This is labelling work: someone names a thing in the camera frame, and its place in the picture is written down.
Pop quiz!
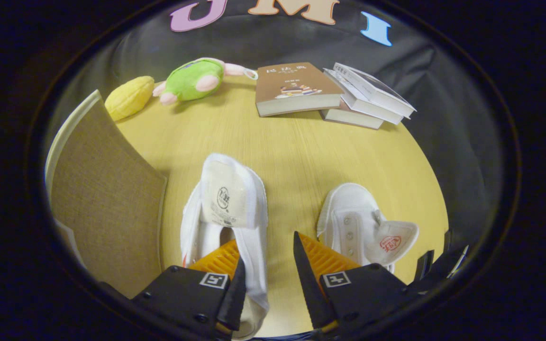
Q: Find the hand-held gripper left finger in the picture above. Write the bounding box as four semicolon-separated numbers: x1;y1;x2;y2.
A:
131;239;247;339

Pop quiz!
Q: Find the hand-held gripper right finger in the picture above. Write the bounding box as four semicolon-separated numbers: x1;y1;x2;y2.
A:
293;231;409;339

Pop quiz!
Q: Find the white canvas shoe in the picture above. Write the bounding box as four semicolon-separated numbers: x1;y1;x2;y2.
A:
317;183;419;275
181;153;270;339

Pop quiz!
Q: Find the beige fabric storage box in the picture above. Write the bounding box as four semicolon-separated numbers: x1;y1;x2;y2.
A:
45;90;168;299

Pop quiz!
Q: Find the thin pale book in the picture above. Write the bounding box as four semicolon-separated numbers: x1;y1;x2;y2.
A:
320;99;385;130

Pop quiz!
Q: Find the brown cover book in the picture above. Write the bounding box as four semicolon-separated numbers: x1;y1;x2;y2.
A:
255;62;345;117

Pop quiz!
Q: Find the white book with dark picture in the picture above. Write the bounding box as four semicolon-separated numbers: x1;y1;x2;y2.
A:
332;63;417;119

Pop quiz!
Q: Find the green and pink plush toy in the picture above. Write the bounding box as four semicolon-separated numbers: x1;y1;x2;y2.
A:
153;57;258;106

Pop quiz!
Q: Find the yellow plush toy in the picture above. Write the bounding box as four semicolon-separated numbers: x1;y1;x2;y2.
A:
105;76;155;121

